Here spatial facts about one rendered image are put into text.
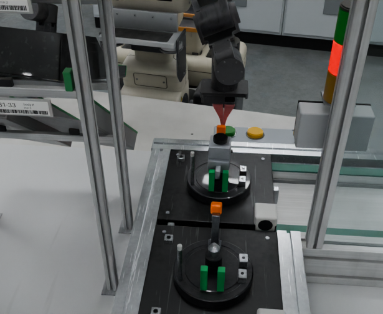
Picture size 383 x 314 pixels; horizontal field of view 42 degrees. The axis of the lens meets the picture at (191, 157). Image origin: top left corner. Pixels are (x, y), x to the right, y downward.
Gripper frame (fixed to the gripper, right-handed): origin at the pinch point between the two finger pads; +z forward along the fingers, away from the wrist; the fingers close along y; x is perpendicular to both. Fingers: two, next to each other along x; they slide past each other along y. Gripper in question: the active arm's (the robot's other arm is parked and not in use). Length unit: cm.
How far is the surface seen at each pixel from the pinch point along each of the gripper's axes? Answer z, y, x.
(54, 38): -30.1, -25.6, -26.7
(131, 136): 2.6, -20.7, -3.2
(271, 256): 9.6, 10.0, -31.2
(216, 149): -1.8, -1.1, -13.6
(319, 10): 69, 68, 276
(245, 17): 79, 14, 286
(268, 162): 9.1, 10.7, -2.4
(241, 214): 9.4, 4.6, -20.1
